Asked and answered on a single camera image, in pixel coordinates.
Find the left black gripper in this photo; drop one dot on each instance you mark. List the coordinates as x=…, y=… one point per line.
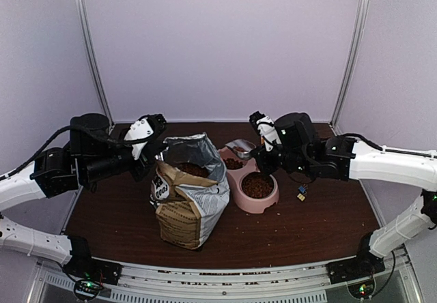
x=149, y=149

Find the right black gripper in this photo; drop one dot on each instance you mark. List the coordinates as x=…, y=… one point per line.
x=265, y=166

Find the metal food scoop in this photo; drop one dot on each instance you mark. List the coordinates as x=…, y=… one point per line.
x=241, y=148

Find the pink double pet bowl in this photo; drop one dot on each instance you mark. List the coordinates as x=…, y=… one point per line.
x=247, y=204

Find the dog food bag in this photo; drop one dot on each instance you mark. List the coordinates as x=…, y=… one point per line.
x=189, y=190

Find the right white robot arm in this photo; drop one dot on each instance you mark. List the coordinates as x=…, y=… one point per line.
x=291, y=143

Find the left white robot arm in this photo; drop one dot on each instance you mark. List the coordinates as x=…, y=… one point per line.
x=78, y=155

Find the brown dog kibble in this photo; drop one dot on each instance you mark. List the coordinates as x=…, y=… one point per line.
x=233, y=164

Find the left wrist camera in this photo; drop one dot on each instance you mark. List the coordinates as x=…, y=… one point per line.
x=146, y=129

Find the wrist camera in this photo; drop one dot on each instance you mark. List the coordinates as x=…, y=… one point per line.
x=146, y=129
x=264, y=126

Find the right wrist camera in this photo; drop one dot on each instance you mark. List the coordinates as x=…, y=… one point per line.
x=264, y=126

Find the right aluminium frame post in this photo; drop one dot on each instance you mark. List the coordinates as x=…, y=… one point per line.
x=357, y=36

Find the aluminium frame post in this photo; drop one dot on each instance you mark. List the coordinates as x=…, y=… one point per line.
x=92, y=60
x=357, y=36

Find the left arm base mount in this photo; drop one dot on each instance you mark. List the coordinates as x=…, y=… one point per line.
x=90, y=276

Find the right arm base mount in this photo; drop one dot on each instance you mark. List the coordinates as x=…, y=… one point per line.
x=358, y=272

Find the left aluminium frame post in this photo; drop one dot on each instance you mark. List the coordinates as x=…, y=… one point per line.
x=92, y=60

